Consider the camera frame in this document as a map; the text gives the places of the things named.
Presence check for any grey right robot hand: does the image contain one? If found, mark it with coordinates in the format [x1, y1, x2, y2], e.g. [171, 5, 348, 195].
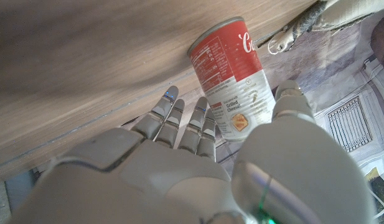
[7, 79, 378, 224]

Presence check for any red white soup can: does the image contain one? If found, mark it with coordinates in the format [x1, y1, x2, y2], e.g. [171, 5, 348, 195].
[187, 16, 277, 142]

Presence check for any cream plaid fringed scarf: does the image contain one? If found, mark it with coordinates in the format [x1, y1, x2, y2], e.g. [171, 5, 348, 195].
[268, 0, 384, 55]

